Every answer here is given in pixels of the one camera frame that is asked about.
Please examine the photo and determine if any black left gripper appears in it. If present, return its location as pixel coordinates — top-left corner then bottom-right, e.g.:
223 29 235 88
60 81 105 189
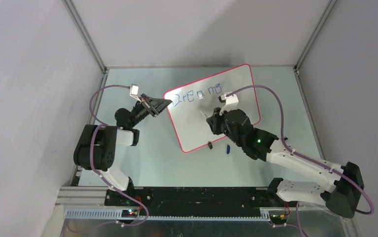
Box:
130 94 172 128

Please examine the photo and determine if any pink-framed whiteboard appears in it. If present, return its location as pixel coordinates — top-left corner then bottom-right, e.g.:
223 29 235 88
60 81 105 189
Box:
163 64 254 153

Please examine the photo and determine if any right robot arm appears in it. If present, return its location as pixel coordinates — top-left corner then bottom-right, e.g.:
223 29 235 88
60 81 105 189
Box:
206 108 364 218

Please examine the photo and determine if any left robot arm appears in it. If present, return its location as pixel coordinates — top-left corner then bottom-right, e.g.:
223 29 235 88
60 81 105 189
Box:
73 94 172 206

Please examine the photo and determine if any black whiteboard foot clip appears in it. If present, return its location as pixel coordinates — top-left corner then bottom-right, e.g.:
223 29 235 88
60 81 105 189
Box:
207 142 213 150

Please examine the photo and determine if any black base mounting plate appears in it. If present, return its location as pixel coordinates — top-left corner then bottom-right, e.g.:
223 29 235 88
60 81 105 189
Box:
104 187 285 218

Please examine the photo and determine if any left controller board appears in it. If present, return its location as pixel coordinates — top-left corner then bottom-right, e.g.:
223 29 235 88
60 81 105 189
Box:
121 209 139 218

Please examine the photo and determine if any controller board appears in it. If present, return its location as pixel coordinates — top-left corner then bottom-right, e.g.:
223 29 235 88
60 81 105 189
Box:
270 214 290 228
121 209 139 218

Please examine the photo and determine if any right controller board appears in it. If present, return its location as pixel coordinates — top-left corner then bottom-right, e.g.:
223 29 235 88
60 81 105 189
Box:
270 214 290 228

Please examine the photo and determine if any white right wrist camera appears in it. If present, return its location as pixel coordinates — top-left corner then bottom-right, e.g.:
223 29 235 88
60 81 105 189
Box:
218 91 239 115

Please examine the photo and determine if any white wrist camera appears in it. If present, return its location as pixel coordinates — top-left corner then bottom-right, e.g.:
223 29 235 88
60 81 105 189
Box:
129 84 139 99
218 91 239 115

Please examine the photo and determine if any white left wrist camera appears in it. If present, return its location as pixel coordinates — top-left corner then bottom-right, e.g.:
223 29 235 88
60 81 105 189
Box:
129 84 139 99

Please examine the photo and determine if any aluminium frame rail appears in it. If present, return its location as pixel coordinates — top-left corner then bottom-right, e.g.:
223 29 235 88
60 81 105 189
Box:
55 187 284 222

